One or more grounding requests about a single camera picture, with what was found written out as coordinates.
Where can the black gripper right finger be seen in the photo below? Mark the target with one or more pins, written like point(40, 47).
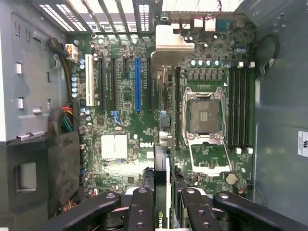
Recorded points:
point(199, 214)

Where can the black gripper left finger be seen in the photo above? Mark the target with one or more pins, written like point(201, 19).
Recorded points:
point(140, 211)

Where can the metal socket cover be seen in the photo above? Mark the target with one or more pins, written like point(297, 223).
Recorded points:
point(209, 169)

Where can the silver coin battery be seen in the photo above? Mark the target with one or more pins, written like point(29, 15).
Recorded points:
point(231, 178)

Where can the silver chipset heatsink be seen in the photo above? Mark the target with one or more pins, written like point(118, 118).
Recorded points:
point(114, 146)

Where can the blue SATA connector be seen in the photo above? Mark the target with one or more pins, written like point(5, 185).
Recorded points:
point(116, 118)

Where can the CPU socket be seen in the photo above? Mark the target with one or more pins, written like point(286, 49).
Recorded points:
point(204, 115)

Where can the black RAM slot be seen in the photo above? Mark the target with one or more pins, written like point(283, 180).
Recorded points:
point(177, 108)
point(244, 108)
point(231, 108)

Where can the green motherboard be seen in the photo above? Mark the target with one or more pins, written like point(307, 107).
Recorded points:
point(130, 96)

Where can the grey metal PC case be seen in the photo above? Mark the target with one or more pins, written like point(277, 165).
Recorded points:
point(281, 120)

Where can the white case label sticker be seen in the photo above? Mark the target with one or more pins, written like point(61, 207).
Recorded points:
point(303, 144)

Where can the blue expansion slot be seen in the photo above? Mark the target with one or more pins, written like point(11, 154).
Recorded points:
point(138, 84)

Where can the long black expansion slot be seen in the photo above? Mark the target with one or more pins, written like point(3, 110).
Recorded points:
point(103, 84)
point(114, 84)
point(149, 84)

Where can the white PCI expansion slot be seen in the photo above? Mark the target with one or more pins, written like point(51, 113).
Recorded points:
point(90, 79)

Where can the short black expansion slot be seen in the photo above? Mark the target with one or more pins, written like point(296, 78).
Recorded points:
point(125, 65)

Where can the white power connector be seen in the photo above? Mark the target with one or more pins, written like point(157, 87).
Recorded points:
point(72, 54)

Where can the teal rear port connector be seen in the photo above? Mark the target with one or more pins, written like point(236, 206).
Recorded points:
point(222, 25)

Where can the perforated metal slot cover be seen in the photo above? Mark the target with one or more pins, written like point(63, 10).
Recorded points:
point(144, 16)
point(71, 16)
point(57, 18)

